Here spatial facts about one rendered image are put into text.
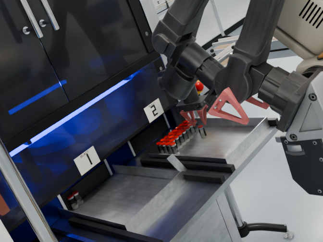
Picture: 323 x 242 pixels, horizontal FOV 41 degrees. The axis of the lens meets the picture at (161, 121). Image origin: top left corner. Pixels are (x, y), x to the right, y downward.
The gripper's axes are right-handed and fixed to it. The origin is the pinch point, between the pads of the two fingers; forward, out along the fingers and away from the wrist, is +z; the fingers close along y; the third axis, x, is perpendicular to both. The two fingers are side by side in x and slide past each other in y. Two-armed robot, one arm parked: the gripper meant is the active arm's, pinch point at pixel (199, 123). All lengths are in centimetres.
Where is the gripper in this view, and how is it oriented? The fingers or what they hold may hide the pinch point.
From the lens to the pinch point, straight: 156.1
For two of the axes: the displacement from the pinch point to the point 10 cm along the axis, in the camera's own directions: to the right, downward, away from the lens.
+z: 3.3, 8.8, 3.5
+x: -4.3, 4.7, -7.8
